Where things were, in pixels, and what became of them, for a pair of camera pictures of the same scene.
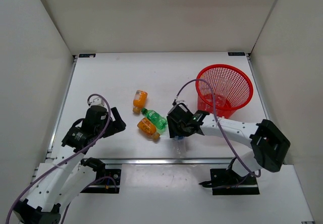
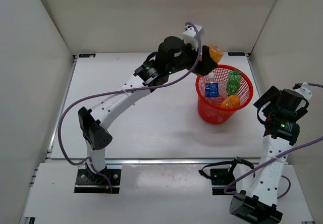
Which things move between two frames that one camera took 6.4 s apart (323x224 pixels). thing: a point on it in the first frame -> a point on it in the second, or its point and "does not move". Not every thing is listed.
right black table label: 236,53 does not move
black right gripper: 175,130 -> 272,96
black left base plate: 107,185 does not move
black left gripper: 116,125 -> 207,64
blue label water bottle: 179,145 -> 212,87
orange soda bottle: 146,125 -> 231,101
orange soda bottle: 139,101 -> 216,53
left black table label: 87,55 does not move
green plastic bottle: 159,121 -> 233,82
